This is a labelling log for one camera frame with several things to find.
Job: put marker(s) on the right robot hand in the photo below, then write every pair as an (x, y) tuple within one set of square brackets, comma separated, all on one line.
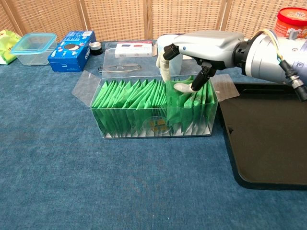
[(211, 48)]

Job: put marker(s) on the clear box of green packets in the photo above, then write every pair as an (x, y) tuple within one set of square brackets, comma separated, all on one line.
[(157, 128)]

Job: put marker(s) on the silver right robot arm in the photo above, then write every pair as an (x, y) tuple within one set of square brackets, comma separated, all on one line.
[(263, 60)]

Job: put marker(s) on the white box red blue print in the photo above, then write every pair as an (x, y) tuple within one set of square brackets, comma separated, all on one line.
[(132, 51)]

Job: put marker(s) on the blue Oreo cookie box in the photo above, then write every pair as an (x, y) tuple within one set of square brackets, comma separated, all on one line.
[(69, 55)]

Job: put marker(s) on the light green snack bag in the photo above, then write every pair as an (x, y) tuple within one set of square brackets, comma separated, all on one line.
[(6, 45)]

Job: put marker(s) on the light blue plastic mug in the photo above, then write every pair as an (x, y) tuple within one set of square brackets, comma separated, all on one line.
[(176, 64)]

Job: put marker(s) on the orange instant noodle cup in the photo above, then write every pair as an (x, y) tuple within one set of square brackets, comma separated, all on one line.
[(287, 24)]

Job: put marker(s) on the wicker folding screen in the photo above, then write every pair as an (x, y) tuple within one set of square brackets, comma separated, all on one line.
[(120, 19)]

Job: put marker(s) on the thin-framed eyeglasses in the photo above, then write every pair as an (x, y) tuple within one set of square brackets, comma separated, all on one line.
[(115, 69)]

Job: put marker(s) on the black plastic tray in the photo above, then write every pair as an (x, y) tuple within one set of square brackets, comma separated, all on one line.
[(268, 134)]

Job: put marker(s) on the small black silver jar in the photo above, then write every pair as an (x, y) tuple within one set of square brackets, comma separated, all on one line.
[(96, 49)]

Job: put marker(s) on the blue tablecloth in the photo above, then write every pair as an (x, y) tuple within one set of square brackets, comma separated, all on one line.
[(120, 179)]

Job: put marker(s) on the clear container with blue rim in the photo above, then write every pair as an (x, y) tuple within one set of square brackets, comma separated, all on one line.
[(33, 57)]

